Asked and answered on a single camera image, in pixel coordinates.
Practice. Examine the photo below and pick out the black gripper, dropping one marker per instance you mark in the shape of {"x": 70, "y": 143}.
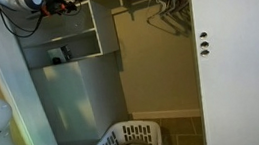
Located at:
{"x": 67, "y": 6}

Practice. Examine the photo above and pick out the white two-tier shelf unit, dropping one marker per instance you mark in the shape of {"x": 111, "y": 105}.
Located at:
{"x": 107, "y": 31}

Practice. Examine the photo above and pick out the black and white box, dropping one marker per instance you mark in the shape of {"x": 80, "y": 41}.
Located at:
{"x": 61, "y": 53}

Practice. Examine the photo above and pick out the small black round object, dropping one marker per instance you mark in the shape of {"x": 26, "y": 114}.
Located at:
{"x": 56, "y": 61}

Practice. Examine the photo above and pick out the tall white cabinet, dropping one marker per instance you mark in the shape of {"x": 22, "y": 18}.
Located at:
{"x": 72, "y": 100}

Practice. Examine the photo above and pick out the white plastic laundry basket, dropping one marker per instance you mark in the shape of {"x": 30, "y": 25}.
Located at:
{"x": 137, "y": 132}

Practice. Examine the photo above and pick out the white baseboard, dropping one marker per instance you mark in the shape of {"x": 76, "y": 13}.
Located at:
{"x": 165, "y": 114}

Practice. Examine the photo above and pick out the white door with latch holes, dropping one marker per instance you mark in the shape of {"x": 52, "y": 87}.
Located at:
{"x": 246, "y": 67}

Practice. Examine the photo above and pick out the black wrist camera, orange clip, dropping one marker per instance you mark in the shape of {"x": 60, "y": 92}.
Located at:
{"x": 50, "y": 7}

